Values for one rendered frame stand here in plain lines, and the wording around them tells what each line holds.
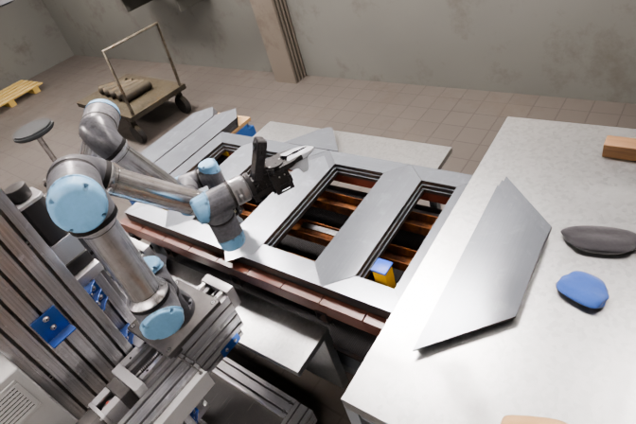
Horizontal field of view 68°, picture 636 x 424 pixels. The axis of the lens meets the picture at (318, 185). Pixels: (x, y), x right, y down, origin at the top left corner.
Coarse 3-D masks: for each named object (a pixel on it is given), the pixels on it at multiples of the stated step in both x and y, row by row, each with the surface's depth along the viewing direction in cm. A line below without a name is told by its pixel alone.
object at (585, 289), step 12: (564, 276) 123; (576, 276) 122; (588, 276) 121; (564, 288) 121; (576, 288) 119; (588, 288) 118; (600, 288) 118; (576, 300) 118; (588, 300) 116; (600, 300) 115
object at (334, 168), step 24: (192, 168) 256; (336, 168) 226; (360, 168) 217; (312, 192) 215; (432, 192) 199; (288, 216) 203; (192, 240) 210; (384, 240) 181; (312, 288) 173; (384, 312) 155
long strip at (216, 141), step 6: (216, 138) 274; (210, 144) 271; (216, 144) 269; (204, 150) 266; (210, 150) 265; (192, 156) 265; (198, 156) 263; (204, 156) 261; (186, 162) 261; (192, 162) 260; (198, 162) 258; (180, 168) 257; (186, 168) 255; (174, 174) 254; (180, 174) 252; (138, 204) 239; (144, 204) 238; (126, 210) 238
